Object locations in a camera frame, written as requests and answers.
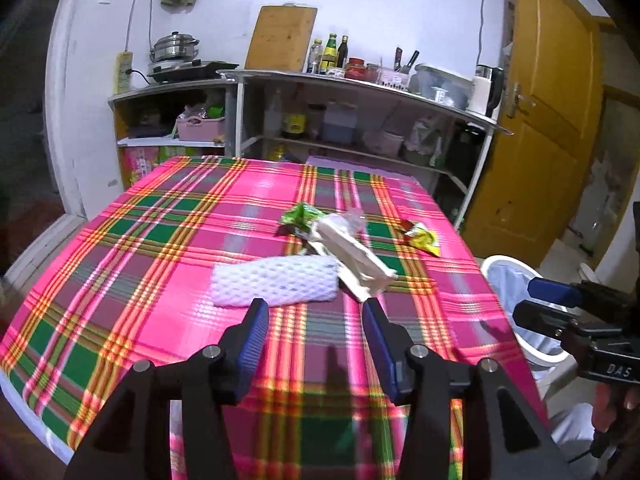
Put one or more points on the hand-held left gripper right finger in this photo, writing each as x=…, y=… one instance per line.
x=382, y=345

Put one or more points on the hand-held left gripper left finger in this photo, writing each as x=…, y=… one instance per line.
x=255, y=330

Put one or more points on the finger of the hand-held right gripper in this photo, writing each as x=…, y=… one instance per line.
x=550, y=290
x=540, y=317

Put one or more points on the white round bin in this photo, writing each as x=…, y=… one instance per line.
x=542, y=357

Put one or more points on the white foam fruit net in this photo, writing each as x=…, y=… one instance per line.
x=275, y=280

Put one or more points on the beige cardboard carton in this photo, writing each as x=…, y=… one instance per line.
x=355, y=260

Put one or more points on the yellow green snack packet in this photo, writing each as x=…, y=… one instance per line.
x=422, y=237

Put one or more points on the green and white wrapper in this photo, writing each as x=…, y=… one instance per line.
x=300, y=215

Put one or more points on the person's right hand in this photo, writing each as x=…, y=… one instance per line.
x=615, y=405

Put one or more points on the person's grey trouser leg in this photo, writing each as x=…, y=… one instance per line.
x=575, y=430

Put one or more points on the pink plaid tablecloth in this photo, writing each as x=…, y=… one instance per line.
x=175, y=270

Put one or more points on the wooden door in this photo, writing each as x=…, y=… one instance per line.
x=540, y=135

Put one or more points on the green bowl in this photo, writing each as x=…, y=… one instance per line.
x=420, y=157

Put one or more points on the crumpled plastic bags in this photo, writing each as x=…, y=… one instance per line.
x=425, y=135

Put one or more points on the white lidded pot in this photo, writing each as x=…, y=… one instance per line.
x=391, y=143

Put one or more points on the pink printed carton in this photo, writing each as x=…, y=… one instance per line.
x=137, y=165

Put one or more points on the pink plastic basket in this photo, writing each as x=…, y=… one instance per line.
x=200, y=129

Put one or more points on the electric kettle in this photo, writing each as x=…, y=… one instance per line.
x=482, y=92

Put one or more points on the yellow label sauce bottle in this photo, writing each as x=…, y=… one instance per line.
x=294, y=122

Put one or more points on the brown jar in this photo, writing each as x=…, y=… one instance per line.
x=314, y=122

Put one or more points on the tall clear plastic bottle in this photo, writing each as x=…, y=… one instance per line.
x=272, y=115

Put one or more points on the dark liquid jug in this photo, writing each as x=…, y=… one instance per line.
x=340, y=125

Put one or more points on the small white cup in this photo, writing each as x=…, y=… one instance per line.
x=440, y=96

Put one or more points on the clear plastic storage container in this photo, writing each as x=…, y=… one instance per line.
x=445, y=82

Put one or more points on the wooden side cabinet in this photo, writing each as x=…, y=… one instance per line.
x=117, y=125

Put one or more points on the pink knife holder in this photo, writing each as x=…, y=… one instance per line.
x=394, y=81

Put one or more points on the white metal shelf unit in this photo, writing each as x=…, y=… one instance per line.
x=350, y=84

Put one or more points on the black induction cooker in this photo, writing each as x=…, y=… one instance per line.
x=192, y=70

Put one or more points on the red jar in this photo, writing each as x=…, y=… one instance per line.
x=355, y=69

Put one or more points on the yellow power strip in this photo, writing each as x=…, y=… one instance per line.
x=124, y=72

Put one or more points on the wooden cutting board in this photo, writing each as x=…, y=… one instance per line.
x=280, y=40

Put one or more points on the dark sauce bottle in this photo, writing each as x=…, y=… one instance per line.
x=343, y=52

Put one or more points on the steel pot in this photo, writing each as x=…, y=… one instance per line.
x=175, y=49

